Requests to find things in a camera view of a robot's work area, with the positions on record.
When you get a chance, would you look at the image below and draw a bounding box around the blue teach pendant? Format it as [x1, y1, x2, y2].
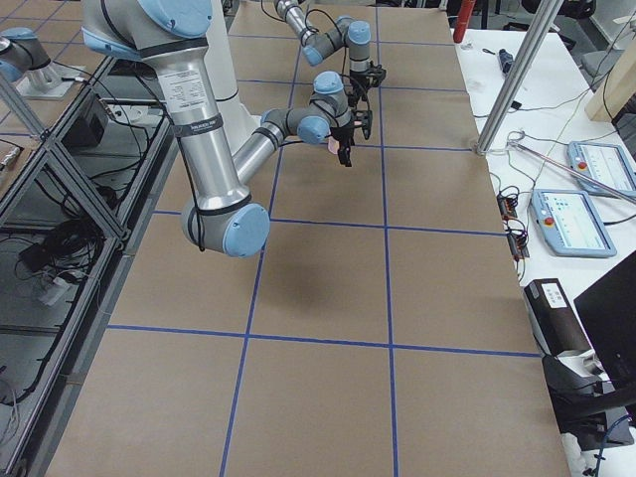
[531, 189, 617, 258]
[567, 141, 635, 197]

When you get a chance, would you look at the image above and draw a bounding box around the pink mesh pen holder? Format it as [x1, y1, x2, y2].
[327, 138, 339, 154]

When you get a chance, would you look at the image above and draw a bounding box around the blue tape grid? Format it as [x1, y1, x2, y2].
[0, 4, 543, 477]

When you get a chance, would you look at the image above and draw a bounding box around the aluminium frame post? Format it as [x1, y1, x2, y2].
[474, 0, 563, 155]

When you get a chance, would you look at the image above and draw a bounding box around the blue teach pendant near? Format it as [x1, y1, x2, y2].
[531, 189, 617, 258]

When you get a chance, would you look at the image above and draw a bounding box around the metal reacher grabber stick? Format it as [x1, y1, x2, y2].
[507, 139, 635, 205]

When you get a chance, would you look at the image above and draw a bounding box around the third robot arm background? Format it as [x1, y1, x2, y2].
[1, 27, 74, 99]

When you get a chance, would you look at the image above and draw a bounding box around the black monitor with stand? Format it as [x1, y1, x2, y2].
[542, 254, 635, 433]

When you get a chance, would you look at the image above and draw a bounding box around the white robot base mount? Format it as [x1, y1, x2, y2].
[205, 0, 258, 140]

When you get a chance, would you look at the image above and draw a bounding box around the red bottle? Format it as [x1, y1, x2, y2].
[453, 0, 476, 44]

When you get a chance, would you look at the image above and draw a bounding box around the grey office chair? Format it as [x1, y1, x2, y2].
[581, 51, 620, 78]

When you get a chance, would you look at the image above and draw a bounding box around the wooden board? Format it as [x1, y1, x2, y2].
[585, 40, 635, 122]

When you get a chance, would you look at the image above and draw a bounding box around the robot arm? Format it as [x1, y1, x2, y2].
[273, 1, 387, 98]
[82, 1, 355, 257]

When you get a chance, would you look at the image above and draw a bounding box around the blue teach pendant far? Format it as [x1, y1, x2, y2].
[567, 141, 635, 197]

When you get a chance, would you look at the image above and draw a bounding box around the dark cardboard box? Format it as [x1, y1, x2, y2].
[524, 278, 592, 358]

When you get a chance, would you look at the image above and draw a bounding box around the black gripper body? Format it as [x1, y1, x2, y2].
[350, 69, 378, 92]
[331, 123, 355, 146]

